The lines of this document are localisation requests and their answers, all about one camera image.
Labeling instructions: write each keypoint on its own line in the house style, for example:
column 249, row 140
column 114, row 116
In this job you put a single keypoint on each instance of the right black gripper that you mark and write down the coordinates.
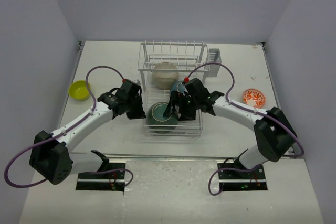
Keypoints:
column 176, row 97

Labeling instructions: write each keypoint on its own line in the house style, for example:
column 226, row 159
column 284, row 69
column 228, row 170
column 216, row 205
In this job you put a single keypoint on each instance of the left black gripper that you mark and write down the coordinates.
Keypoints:
column 139, row 114

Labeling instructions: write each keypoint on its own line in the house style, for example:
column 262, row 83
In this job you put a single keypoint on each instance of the dark green bowl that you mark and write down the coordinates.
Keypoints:
column 158, row 122

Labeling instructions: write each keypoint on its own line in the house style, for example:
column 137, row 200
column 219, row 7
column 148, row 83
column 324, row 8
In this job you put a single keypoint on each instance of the blue bowl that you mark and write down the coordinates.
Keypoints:
column 178, row 87

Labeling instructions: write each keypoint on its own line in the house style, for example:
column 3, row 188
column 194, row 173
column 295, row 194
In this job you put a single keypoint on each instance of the yellow bowl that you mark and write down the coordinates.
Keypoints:
column 78, row 91

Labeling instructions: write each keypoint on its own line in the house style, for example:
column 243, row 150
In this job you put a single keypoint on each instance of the white orange patterned bowl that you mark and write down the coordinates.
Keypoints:
column 254, row 98

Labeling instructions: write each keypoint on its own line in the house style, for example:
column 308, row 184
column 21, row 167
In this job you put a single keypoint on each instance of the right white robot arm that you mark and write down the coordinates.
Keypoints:
column 273, row 132

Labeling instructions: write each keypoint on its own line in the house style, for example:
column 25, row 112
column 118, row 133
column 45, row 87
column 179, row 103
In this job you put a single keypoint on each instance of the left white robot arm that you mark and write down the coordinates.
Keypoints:
column 52, row 155

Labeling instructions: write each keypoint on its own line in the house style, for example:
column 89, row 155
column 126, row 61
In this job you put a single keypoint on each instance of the beige bowl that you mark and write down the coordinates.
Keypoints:
column 165, row 75

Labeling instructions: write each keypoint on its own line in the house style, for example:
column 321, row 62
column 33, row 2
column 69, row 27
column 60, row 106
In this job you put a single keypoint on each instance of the grey cutlery holder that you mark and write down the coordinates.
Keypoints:
column 214, row 57

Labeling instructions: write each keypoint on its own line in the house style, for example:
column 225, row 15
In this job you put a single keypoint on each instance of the white wire dish rack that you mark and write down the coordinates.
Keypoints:
column 189, row 58

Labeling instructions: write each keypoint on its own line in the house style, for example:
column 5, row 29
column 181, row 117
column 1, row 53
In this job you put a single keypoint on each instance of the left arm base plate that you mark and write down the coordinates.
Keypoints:
column 104, row 182

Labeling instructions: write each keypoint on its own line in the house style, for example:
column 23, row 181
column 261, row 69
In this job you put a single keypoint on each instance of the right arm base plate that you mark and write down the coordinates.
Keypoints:
column 246, row 181

